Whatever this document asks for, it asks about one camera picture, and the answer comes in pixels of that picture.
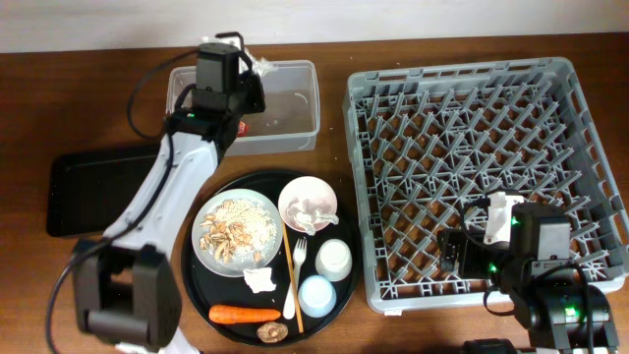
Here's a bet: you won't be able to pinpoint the red snack wrapper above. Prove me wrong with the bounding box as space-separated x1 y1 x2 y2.
237 122 251 138

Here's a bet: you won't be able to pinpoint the pink bowl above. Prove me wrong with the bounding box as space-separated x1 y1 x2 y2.
278 176 338 231

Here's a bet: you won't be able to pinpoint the white cup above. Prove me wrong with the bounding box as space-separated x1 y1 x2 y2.
314 239 353 282

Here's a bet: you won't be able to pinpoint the rice and peanut shells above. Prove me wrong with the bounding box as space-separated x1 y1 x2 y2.
198 199 277 265

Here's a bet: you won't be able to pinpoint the grey plate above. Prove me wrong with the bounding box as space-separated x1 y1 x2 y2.
191 189 283 277

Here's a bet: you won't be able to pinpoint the light blue cup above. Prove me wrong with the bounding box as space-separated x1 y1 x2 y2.
298 275 337 318

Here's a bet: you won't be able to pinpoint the small white tissue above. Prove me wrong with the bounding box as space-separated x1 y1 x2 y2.
243 267 276 294

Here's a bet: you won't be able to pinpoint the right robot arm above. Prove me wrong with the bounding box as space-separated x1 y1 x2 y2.
437 190 619 353

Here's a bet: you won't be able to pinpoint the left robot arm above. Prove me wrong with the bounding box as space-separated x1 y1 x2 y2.
62 31 265 353

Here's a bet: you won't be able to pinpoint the grey dishwasher rack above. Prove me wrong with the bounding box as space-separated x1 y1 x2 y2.
343 57 628 315

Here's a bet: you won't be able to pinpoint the clear plastic bin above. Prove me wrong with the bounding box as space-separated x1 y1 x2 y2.
166 60 320 155

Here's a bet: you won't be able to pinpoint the wooden chopstick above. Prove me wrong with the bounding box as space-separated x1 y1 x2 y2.
283 224 305 334

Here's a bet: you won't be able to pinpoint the white plastic fork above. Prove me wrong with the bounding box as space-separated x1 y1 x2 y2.
282 238 307 320

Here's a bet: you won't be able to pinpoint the black rectangular tray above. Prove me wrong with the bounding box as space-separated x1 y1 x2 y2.
46 144 159 238

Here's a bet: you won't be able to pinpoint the round black serving tray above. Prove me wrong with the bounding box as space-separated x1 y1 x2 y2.
181 170 363 347

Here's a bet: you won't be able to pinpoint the brown mushroom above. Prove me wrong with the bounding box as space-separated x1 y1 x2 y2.
257 322 289 343

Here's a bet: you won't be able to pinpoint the orange carrot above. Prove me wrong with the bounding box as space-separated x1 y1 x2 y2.
208 305 281 325

